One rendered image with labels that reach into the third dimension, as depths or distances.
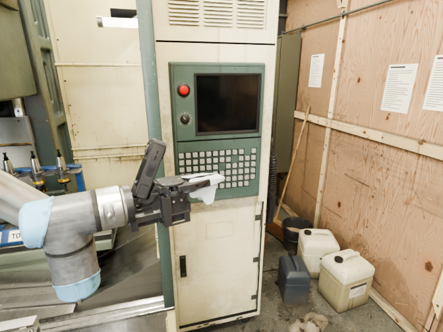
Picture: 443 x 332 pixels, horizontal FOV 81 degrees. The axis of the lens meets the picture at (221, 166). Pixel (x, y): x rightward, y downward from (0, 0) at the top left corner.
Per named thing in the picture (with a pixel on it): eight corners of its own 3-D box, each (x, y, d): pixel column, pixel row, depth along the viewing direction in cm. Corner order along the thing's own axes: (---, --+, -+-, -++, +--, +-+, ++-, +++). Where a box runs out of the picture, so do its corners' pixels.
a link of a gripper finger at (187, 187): (204, 184, 56) (164, 192, 52) (203, 175, 56) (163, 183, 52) (213, 188, 52) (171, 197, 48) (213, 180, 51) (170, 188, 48)
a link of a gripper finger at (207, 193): (225, 197, 59) (186, 207, 55) (223, 172, 58) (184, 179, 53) (232, 201, 56) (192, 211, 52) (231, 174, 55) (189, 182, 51)
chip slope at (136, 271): (164, 298, 129) (160, 254, 121) (-1, 331, 113) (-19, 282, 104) (159, 212, 211) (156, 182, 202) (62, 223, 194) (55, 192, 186)
